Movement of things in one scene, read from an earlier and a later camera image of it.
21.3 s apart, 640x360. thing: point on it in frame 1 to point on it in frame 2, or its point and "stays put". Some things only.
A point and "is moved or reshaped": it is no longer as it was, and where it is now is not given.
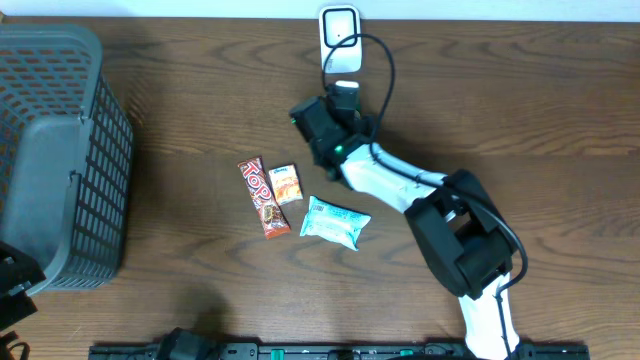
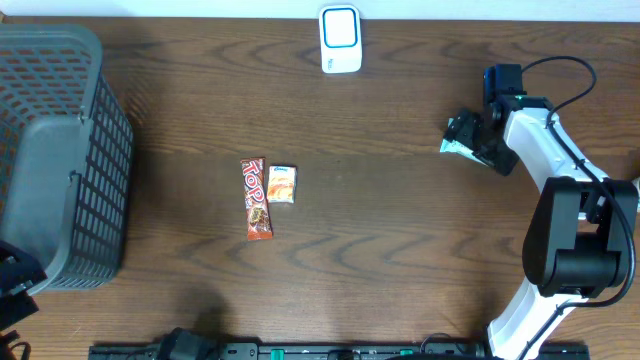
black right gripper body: [356, 123] to [496, 151]
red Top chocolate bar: [271, 213] is moved or reshaped
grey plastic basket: [66, 155] stays put
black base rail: [320, 351] stays put
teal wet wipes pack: [334, 223] to [458, 149]
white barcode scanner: [338, 22] stays put
